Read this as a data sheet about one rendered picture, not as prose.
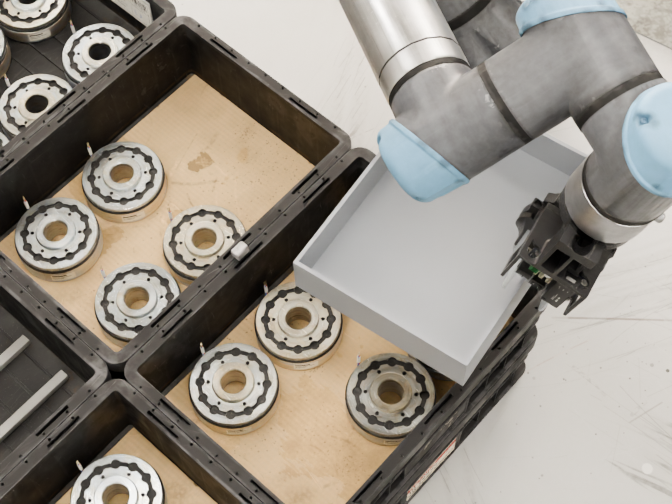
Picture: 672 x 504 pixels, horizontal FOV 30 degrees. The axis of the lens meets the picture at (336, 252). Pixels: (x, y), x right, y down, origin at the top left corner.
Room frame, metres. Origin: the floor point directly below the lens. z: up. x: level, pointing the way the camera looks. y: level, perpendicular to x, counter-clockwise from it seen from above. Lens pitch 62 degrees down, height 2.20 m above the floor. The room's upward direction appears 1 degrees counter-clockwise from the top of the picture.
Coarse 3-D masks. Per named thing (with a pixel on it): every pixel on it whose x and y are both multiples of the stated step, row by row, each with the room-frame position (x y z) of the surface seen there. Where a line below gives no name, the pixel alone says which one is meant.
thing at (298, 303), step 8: (288, 304) 0.64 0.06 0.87; (296, 304) 0.64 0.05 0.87; (304, 304) 0.64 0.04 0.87; (312, 304) 0.64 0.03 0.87; (280, 312) 0.63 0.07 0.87; (288, 312) 0.63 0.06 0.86; (312, 312) 0.63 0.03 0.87; (280, 320) 0.62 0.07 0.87; (312, 320) 0.62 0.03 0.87; (280, 328) 0.61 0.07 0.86; (288, 328) 0.61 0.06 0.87; (304, 328) 0.61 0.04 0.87; (312, 328) 0.61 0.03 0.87; (296, 336) 0.60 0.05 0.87; (304, 336) 0.60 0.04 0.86
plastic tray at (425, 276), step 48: (528, 144) 0.72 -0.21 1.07; (384, 192) 0.68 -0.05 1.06; (480, 192) 0.68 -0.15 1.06; (528, 192) 0.67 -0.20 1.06; (336, 240) 0.62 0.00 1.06; (384, 240) 0.62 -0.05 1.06; (432, 240) 0.62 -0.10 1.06; (480, 240) 0.62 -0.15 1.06; (336, 288) 0.54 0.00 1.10; (384, 288) 0.57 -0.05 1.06; (432, 288) 0.56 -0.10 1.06; (480, 288) 0.56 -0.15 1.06; (528, 288) 0.56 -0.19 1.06; (384, 336) 0.51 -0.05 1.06; (432, 336) 0.51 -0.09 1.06; (480, 336) 0.51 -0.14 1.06
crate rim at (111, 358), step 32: (160, 32) 1.00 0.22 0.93; (192, 32) 1.00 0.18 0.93; (128, 64) 0.96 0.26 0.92; (96, 96) 0.90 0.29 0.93; (288, 96) 0.89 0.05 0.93; (320, 128) 0.85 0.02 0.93; (288, 192) 0.76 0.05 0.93; (256, 224) 0.71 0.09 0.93; (0, 256) 0.69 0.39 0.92; (224, 256) 0.67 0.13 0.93; (32, 288) 0.64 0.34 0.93; (192, 288) 0.63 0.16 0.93; (64, 320) 0.60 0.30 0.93; (160, 320) 0.59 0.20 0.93; (96, 352) 0.56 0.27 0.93; (128, 352) 0.56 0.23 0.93
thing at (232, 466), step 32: (352, 160) 0.80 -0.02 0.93; (320, 192) 0.76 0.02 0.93; (288, 224) 0.71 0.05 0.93; (256, 256) 0.67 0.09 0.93; (544, 288) 0.62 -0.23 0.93; (512, 320) 0.59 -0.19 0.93; (448, 416) 0.48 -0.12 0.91; (416, 448) 0.44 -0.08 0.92; (256, 480) 0.41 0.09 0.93; (384, 480) 0.40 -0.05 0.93
